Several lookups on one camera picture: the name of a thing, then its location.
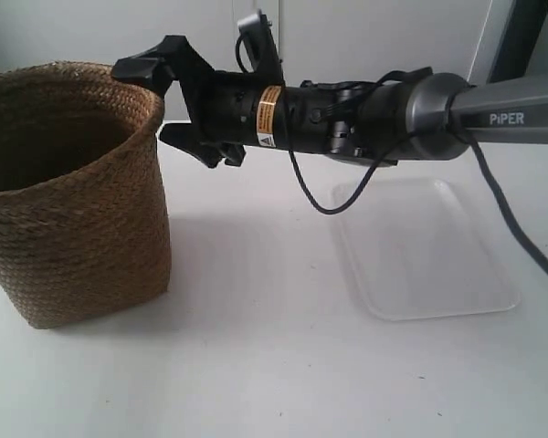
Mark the clear plastic tray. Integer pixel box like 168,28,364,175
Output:
333,177,521,321

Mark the thick grey braided cable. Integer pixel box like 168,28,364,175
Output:
451,113,548,293

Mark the thin black camera cable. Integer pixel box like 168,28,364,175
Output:
233,36,433,215

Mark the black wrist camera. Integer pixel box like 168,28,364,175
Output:
235,8,285,87

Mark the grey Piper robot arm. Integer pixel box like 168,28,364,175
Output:
111,34,548,168

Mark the brown woven basket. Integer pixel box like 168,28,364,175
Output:
0,62,172,329

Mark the dark window frame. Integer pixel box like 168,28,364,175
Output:
486,0,548,83

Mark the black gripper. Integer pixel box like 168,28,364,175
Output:
111,36,284,169

